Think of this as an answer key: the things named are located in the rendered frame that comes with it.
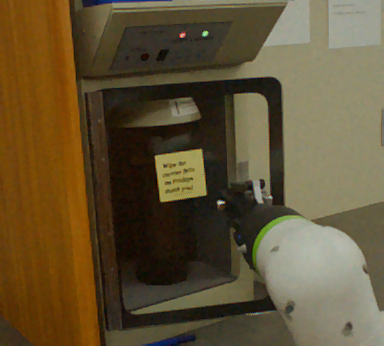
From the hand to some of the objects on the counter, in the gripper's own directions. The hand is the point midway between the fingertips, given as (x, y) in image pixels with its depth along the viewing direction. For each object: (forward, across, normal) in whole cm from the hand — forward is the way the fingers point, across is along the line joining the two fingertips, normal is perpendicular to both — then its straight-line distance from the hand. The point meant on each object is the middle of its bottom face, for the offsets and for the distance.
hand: (232, 203), depth 108 cm
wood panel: (+17, -26, +34) cm, 46 cm away
